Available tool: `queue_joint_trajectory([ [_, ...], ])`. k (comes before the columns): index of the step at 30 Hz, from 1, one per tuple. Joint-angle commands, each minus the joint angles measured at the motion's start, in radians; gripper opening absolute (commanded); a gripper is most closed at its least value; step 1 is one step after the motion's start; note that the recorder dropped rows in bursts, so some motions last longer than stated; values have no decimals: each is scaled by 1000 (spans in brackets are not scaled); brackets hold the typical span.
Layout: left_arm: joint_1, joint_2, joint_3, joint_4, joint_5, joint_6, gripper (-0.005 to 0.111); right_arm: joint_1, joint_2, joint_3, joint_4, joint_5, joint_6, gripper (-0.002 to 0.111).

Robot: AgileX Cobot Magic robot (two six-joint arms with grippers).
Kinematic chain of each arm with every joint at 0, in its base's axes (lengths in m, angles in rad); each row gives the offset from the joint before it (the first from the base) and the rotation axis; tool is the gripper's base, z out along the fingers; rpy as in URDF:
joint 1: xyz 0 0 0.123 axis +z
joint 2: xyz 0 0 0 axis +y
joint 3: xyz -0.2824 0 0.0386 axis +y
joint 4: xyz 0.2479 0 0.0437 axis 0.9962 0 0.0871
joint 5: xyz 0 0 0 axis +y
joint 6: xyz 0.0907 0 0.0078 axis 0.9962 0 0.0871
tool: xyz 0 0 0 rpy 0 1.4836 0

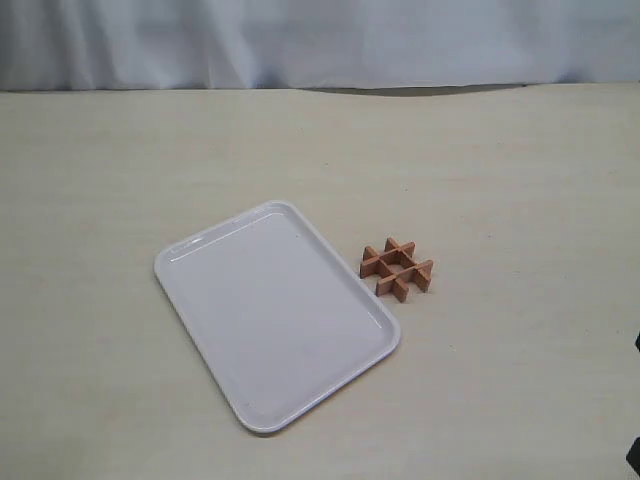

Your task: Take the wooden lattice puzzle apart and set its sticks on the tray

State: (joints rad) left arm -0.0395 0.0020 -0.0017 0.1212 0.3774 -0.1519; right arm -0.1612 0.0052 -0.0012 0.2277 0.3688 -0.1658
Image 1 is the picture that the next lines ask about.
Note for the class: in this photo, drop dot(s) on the notched brown wooden piece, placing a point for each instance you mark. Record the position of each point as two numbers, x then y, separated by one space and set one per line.
399 263
404 257
375 263
398 283

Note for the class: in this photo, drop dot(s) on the white plastic tray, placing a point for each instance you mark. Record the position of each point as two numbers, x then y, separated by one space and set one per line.
279 318

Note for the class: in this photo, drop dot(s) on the white backdrop curtain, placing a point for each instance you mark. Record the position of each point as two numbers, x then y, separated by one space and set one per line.
88 45

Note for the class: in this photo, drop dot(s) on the dark object at table edge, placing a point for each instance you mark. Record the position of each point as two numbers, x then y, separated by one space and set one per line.
632 455

